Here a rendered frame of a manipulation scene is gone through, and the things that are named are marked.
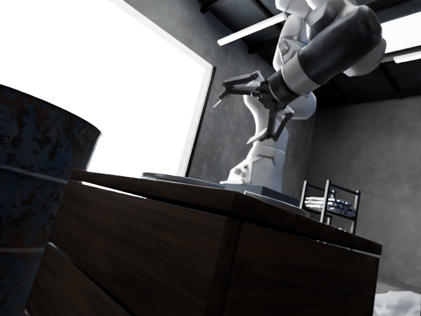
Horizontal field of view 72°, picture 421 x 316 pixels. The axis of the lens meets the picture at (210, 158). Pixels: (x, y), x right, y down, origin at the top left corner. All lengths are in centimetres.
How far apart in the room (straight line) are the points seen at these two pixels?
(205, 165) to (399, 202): 447
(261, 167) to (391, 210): 695
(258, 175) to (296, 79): 39
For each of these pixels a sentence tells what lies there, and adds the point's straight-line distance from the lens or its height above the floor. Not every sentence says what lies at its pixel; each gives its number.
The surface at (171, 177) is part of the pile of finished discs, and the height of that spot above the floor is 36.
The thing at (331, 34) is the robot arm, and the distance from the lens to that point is 61.
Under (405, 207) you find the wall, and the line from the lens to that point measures 775.
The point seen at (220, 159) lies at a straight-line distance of 610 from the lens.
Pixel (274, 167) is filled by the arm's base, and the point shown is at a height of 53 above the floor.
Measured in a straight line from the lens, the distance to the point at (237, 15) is 647.
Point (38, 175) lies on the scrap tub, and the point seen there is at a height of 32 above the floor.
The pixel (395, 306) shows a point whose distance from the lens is 196.
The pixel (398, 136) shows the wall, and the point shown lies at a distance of 826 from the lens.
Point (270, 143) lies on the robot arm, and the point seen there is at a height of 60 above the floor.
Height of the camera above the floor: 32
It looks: 11 degrees up
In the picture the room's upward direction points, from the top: 14 degrees clockwise
